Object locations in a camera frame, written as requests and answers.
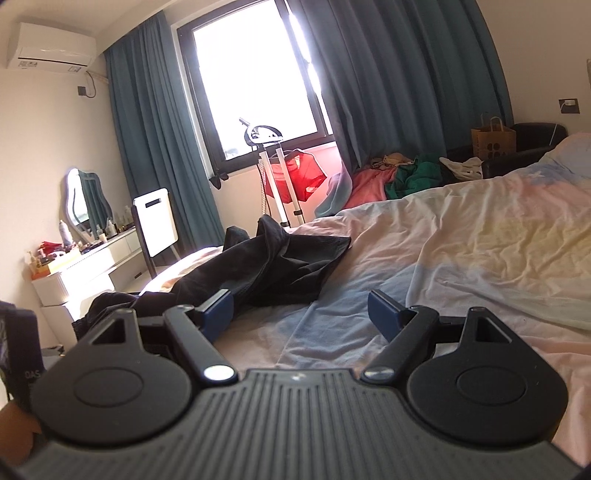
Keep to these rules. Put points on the black garment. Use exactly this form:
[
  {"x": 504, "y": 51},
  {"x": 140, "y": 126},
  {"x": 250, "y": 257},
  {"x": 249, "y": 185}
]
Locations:
[{"x": 269, "y": 269}]

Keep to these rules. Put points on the white dresser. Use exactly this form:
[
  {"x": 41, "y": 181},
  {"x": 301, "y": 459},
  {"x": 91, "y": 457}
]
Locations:
[{"x": 66, "y": 294}]

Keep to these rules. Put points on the dark window frame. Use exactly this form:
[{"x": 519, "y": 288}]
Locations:
[{"x": 247, "y": 64}]

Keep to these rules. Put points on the red bag on stand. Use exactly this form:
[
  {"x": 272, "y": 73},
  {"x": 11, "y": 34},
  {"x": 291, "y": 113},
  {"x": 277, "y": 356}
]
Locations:
[{"x": 306, "y": 175}]

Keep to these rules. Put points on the white tote bag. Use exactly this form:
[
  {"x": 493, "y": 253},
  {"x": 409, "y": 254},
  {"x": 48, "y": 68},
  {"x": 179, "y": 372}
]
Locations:
[{"x": 468, "y": 170}]

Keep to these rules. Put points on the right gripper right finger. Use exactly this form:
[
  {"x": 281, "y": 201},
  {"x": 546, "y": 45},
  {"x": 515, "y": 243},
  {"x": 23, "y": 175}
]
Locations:
[{"x": 470, "y": 378}]

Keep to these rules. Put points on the wavy vanity mirror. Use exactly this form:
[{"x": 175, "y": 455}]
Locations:
[{"x": 85, "y": 205}]

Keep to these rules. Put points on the teal right curtain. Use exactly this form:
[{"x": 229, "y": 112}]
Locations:
[{"x": 410, "y": 77}]

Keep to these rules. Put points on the black armchair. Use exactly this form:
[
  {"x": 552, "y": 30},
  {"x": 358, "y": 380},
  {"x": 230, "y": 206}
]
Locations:
[{"x": 533, "y": 140}]

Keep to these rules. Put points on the pastel bed sheet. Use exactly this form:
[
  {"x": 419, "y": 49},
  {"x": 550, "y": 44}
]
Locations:
[{"x": 518, "y": 244}]

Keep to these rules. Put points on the teal left curtain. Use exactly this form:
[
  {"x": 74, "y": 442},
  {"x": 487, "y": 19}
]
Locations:
[{"x": 155, "y": 136}]

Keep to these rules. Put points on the white air conditioner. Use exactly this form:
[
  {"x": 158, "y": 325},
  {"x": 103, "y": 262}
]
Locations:
[{"x": 42, "y": 48}]

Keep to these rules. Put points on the pink clothing pile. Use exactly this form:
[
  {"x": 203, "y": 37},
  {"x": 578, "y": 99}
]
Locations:
[{"x": 369, "y": 186}]

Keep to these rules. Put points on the teal curtain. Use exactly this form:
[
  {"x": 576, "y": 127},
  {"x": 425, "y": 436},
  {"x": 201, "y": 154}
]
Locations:
[
  {"x": 155, "y": 136},
  {"x": 410, "y": 77}
]

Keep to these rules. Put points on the green clothing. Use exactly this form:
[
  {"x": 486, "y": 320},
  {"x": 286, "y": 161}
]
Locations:
[{"x": 424, "y": 173}]

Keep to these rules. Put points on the wall power socket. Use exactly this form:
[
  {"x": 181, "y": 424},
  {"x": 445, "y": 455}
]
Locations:
[{"x": 569, "y": 106}]

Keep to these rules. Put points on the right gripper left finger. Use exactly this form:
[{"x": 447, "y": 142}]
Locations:
[{"x": 131, "y": 378}]

